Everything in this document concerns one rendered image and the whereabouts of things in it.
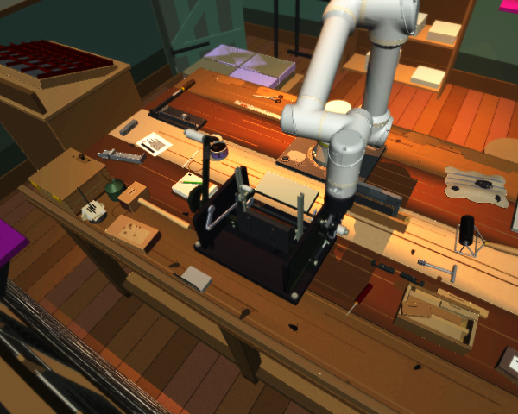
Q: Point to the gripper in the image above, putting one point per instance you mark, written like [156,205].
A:
[338,206]

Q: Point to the white crumpled rag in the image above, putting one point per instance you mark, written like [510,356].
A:
[92,211]

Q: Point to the cream round disc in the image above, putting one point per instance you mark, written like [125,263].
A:
[339,106]

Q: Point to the grey chase in rack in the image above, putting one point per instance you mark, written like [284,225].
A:
[380,196]

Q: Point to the grey upright clip bar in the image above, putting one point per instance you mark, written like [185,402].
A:
[300,217]

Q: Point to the black platen press body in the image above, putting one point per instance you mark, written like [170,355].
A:
[259,246]

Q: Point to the grey metal composing stick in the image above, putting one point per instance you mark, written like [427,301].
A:
[121,155]

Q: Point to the wooden tray with wood pieces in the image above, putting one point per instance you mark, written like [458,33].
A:
[436,321]

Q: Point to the flat wooden block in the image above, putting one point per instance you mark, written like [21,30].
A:
[131,232]

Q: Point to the brown thin pen tool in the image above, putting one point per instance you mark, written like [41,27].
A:
[181,87]

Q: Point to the wooden type case cabinet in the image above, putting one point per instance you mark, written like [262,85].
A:
[69,99]

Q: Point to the wooden mallet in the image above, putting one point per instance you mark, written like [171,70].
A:
[131,194]

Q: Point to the black flat paper cutter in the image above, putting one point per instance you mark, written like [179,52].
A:
[177,113]

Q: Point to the magenta stand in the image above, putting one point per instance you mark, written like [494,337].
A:
[0,246]

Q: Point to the beige flat platen plate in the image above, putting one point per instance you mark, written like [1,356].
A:
[285,187]

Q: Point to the black thin bar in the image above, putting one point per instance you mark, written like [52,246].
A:
[397,272]

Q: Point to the round wooden disc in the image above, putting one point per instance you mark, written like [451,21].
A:
[511,148]

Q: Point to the wooden shelf unit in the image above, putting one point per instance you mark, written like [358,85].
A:
[436,52]

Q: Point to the brown wooden box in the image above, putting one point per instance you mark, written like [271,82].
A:
[65,174]

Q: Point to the white printed paper sheet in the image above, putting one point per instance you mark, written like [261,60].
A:
[154,143]

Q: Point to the black metal stand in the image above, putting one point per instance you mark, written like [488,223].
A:
[295,39]

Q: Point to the small lever with white knob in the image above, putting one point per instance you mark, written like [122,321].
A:
[343,230]

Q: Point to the white notepad with green pencil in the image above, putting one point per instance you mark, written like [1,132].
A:
[190,186]

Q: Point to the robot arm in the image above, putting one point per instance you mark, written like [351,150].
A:
[328,64]

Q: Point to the black ink roller on stand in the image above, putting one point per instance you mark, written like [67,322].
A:
[467,228]

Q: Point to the dark flat base plate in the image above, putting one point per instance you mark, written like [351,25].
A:
[294,163]

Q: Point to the small grey block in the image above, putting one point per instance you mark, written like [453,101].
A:
[129,127]

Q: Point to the long wooden strip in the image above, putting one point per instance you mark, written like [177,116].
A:
[384,222]

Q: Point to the grey metal T key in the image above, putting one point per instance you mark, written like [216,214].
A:
[438,269]

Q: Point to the green oil can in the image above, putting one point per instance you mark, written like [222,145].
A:
[114,188]

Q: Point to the purple flat box stack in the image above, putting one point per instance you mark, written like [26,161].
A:
[250,64]

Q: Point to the cream paper stack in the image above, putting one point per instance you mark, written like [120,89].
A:
[427,77]
[444,31]

